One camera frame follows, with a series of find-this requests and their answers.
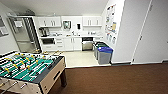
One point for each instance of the small blue wall sign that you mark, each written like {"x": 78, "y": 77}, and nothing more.
{"x": 107, "y": 36}

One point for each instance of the brown cork board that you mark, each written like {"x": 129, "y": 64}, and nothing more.
{"x": 114, "y": 26}

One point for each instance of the grey bulletin board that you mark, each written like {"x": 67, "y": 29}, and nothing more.
{"x": 3, "y": 28}

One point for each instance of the small white wall sign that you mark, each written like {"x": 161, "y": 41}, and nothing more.
{"x": 113, "y": 40}

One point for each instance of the black lid waste bin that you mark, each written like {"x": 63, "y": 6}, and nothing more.
{"x": 96, "y": 43}

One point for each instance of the blue lid waste bin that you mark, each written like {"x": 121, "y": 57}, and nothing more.
{"x": 105, "y": 56}

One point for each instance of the stainless steel refrigerator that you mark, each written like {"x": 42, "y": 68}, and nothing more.
{"x": 21, "y": 36}

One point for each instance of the green field foosball table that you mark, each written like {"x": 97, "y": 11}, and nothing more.
{"x": 30, "y": 71}

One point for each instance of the chrome faucet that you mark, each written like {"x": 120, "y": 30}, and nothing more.
{"x": 73, "y": 32}

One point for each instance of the white room door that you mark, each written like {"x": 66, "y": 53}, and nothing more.
{"x": 153, "y": 33}

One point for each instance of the built-in black microwave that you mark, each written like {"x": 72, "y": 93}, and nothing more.
{"x": 47, "y": 40}

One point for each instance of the white base cabinet door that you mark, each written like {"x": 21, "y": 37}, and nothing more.
{"x": 68, "y": 44}
{"x": 77, "y": 44}

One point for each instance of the small green wall sign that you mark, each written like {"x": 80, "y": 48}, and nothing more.
{"x": 110, "y": 37}

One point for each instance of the white drawer front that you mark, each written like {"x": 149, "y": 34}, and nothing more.
{"x": 59, "y": 39}
{"x": 59, "y": 42}
{"x": 97, "y": 38}
{"x": 59, "y": 47}
{"x": 48, "y": 47}

